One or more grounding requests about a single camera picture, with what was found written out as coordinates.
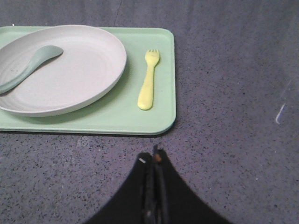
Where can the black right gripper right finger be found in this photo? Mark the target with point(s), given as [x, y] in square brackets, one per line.
[176, 202]

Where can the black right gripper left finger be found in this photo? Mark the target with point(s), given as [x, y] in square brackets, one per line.
[127, 204]

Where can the yellow plastic fork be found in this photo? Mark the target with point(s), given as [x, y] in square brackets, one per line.
[146, 95]

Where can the white round plate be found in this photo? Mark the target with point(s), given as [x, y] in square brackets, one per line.
[91, 64]

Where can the light green rectangular tray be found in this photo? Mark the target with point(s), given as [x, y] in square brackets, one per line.
[116, 112]

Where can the teal green plastic spoon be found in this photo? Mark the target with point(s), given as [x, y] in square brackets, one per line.
[39, 57]

